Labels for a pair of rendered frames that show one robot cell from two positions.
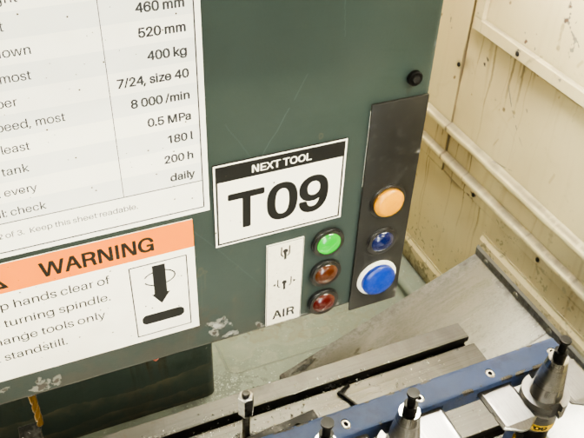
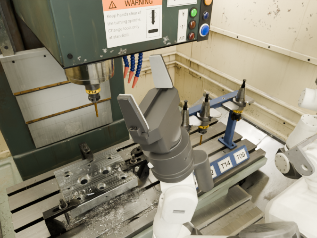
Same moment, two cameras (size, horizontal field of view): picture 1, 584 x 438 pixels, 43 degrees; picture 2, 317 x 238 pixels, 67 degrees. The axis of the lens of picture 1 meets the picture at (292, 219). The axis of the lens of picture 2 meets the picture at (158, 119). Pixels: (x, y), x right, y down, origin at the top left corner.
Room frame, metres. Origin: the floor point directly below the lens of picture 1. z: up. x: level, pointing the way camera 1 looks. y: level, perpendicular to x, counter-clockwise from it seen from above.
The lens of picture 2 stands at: (-0.26, 0.18, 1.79)
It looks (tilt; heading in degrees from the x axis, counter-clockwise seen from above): 35 degrees down; 351
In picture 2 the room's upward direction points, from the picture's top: 1 degrees clockwise
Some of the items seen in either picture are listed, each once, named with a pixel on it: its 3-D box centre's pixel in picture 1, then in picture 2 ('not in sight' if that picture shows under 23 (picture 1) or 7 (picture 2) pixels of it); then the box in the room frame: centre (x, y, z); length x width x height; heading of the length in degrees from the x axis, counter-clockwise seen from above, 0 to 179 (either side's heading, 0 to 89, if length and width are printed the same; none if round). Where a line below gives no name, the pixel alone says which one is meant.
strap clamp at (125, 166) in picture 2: not in sight; (135, 166); (0.53, 0.15, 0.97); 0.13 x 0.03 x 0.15; 115
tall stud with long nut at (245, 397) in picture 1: (246, 416); not in sight; (0.76, 0.06, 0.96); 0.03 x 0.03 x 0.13
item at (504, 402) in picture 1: (509, 409); (231, 106); (0.61, -0.30, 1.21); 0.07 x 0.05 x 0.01; 25
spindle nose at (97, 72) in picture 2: not in sight; (87, 57); (0.52, 0.28, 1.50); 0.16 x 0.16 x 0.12
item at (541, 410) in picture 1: (543, 396); (239, 102); (0.64, -0.35, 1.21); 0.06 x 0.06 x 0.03
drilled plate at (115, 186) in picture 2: not in sight; (95, 178); (0.50, 0.33, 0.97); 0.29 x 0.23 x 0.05; 115
